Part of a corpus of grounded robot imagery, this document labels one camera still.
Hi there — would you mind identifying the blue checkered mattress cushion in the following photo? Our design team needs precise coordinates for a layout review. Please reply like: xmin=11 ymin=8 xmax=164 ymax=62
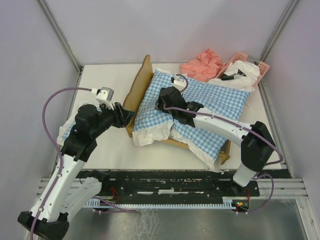
xmin=132 ymin=67 xmax=252 ymax=171

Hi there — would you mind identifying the black white object in basket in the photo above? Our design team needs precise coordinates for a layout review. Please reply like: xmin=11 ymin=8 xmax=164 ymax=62
xmin=220 ymin=70 xmax=247 ymax=81

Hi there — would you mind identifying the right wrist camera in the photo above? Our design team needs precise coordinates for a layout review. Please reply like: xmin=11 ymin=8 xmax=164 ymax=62
xmin=171 ymin=73 xmax=189 ymax=92

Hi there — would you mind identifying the white slotted cable duct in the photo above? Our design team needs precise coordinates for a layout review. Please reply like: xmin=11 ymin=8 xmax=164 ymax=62
xmin=82 ymin=196 xmax=251 ymax=210

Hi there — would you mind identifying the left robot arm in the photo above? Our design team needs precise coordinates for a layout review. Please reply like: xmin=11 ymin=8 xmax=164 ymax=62
xmin=17 ymin=102 xmax=135 ymax=240

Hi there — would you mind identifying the pink crumpled cloth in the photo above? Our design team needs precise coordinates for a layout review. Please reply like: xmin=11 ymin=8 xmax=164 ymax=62
xmin=179 ymin=48 xmax=225 ymax=82

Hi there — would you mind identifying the right aluminium corner post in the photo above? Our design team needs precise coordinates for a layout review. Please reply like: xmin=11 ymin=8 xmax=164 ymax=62
xmin=259 ymin=0 xmax=301 ymax=62

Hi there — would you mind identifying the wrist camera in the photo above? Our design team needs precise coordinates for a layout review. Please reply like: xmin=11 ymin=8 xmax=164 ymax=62
xmin=91 ymin=87 xmax=114 ymax=110
xmin=171 ymin=73 xmax=189 ymax=92

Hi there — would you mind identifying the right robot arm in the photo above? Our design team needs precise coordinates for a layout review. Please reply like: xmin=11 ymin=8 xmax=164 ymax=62
xmin=155 ymin=86 xmax=277 ymax=196

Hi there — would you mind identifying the small blue checkered pillow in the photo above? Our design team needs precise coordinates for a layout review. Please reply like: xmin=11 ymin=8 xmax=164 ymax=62
xmin=56 ymin=101 xmax=101 ymax=146

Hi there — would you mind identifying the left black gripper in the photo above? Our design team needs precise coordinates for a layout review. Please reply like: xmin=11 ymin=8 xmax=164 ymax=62
xmin=91 ymin=100 xmax=136 ymax=138

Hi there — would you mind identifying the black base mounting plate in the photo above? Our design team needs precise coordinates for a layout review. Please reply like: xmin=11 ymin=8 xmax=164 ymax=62
xmin=78 ymin=169 xmax=260 ymax=201

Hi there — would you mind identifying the left aluminium corner post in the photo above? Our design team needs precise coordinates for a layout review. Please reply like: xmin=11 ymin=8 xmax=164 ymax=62
xmin=36 ymin=0 xmax=83 ymax=73

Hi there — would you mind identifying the white cloth in basket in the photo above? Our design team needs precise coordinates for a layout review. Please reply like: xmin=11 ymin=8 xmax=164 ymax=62
xmin=208 ymin=60 xmax=260 ymax=92

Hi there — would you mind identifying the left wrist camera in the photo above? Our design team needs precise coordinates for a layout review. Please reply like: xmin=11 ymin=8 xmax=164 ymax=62
xmin=91 ymin=87 xmax=114 ymax=110

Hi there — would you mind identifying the aluminium corner post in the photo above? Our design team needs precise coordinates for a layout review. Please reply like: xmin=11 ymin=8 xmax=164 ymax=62
xmin=36 ymin=0 xmax=83 ymax=73
xmin=259 ymin=0 xmax=301 ymax=62

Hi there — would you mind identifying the wooden pet bed frame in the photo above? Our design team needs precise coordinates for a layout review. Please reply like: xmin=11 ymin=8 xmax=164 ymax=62
xmin=123 ymin=54 xmax=231 ymax=165

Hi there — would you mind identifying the pink plastic basket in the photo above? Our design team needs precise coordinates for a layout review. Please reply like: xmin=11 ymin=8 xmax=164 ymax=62
xmin=216 ymin=51 xmax=270 ymax=87

